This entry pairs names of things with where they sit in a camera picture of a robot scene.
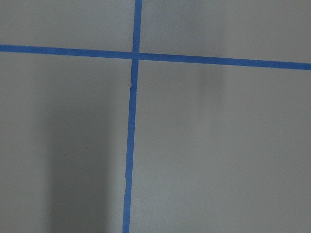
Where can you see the brown paper table cover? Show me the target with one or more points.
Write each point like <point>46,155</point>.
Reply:
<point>155,116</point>

